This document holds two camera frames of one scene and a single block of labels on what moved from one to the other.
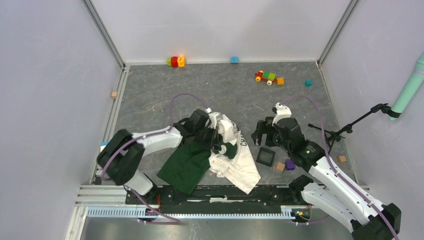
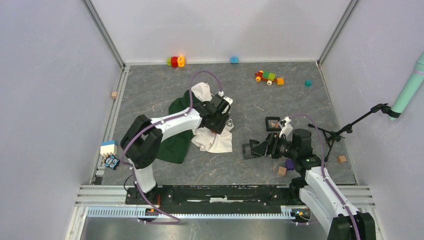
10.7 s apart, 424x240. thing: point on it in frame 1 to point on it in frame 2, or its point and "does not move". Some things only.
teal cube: (308, 83) does not move
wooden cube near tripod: (341, 159) does not move
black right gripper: (264, 127) to (269, 148)
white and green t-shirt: (223, 151) to (200, 92)
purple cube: (289, 165) does not move
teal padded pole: (413, 82) does not move
